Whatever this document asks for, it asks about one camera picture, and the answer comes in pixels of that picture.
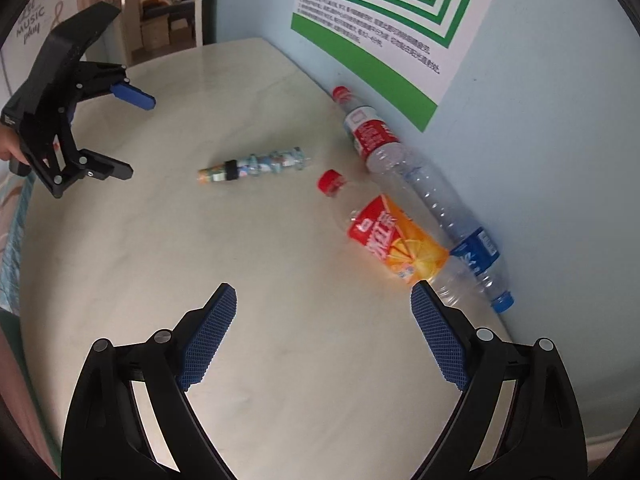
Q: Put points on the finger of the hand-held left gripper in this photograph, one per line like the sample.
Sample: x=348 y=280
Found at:
x=132 y=96
x=117 y=170

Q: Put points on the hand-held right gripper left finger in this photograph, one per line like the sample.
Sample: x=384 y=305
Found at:
x=207 y=340

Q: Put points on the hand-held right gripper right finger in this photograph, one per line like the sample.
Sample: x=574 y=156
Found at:
x=442 y=340

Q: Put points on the orange label bottle red cap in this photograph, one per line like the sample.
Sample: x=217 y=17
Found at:
x=395 y=240

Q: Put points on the small bottle with black band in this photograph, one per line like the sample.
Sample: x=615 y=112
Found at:
x=265 y=161

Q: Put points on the person's left hand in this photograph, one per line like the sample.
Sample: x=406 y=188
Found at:
x=7 y=146

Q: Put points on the wooden cabinet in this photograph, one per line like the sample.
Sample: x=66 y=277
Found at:
x=152 y=35

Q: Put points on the white wardrobe with guitar print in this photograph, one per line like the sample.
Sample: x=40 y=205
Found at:
x=30 y=32

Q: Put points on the brown cardboard box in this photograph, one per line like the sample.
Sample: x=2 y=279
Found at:
x=181 y=34

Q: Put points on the blue label clear water bottle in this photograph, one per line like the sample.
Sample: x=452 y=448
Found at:
x=475 y=252

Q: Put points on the dark blue sofa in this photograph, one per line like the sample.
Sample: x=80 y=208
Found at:
x=175 y=7

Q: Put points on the dark green door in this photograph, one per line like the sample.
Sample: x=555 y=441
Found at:
x=209 y=5

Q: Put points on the striped patchwork blanket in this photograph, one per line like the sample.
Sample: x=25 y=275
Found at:
x=10 y=240

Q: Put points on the person's pink shirt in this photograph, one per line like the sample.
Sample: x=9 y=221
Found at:
x=25 y=400

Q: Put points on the red label clear water bottle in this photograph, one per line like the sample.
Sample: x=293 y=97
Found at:
x=372 y=135

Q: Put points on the green striped wall poster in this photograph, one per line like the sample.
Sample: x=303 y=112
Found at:
x=375 y=35

